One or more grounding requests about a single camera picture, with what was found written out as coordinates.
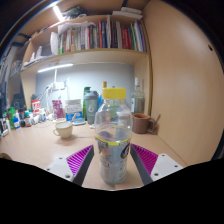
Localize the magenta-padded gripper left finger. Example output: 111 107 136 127
44 144 96 187

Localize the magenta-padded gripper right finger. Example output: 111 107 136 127
129 143 184 186

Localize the clear yellow-capped drink bottle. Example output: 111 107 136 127
94 87 134 185

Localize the cream ceramic cup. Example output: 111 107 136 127
53 120 74 140

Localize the brown ceramic mug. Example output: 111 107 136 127
132 113 156 135

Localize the spoon in cup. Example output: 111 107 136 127
68 112 78 126

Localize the blue and white carton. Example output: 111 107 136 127
64 99 84 122

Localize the grey shaker bottle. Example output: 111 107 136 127
83 90 100 126

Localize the magenta snack packet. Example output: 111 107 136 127
51 99 65 120

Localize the clear glass bottle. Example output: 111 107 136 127
130 77 146 115

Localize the tall green bottle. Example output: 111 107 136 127
82 86 92 121

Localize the red and white can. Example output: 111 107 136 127
31 98 42 118

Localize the wooden shelf unit with books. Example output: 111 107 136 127
6 0 153 101

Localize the white light tube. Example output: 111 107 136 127
52 4 65 22

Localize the white wall power socket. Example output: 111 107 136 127
50 80 67 92

